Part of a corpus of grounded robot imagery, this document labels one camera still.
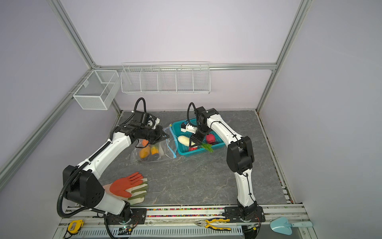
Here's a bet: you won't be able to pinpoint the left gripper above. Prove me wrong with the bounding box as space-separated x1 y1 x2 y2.
141 125 170 144

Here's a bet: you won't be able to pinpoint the small orange fruit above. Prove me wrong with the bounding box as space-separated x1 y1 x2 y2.
142 139 149 147

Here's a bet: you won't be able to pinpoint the pink red round fruit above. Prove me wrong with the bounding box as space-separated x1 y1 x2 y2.
206 134 216 144

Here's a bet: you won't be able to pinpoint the clear zip top bag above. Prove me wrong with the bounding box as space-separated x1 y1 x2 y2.
130 124 179 162

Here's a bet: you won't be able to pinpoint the yellow orange mango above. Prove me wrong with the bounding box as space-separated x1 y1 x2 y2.
139 146 151 159

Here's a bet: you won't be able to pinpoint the green vegetable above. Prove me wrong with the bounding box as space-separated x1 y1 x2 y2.
200 143 213 152

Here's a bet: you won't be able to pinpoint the teal plastic basket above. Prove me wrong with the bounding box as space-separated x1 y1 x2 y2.
170 118 226 157

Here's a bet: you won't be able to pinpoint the white radish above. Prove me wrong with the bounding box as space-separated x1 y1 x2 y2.
178 135 198 148

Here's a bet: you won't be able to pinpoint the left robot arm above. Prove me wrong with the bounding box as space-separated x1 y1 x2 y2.
56 111 169 222

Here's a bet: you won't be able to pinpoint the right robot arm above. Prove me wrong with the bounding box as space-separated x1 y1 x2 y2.
182 103 258 218

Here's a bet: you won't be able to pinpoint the white mesh box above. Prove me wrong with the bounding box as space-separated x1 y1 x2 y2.
73 70 121 110

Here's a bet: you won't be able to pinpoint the red white work glove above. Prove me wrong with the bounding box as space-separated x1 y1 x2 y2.
103 172 148 205

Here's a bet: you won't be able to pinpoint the yellow tape measure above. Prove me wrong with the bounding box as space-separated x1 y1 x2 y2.
67 220 84 236

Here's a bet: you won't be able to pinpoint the light blue scoop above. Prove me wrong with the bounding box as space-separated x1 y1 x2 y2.
270 217 313 236

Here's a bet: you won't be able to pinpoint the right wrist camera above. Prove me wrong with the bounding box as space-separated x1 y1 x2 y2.
181 121 198 133

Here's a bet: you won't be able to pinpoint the white wire shelf basket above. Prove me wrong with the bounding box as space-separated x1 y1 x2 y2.
120 61 211 94

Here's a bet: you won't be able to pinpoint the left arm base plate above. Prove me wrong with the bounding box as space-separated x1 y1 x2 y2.
106 208 147 225

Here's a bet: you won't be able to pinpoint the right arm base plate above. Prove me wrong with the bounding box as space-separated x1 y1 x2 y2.
222 205 266 223

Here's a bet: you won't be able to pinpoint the yellow handled pliers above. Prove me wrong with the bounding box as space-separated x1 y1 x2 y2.
195 218 232 231

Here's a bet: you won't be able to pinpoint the white slotted cable duct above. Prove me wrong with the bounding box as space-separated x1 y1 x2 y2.
72 226 244 239

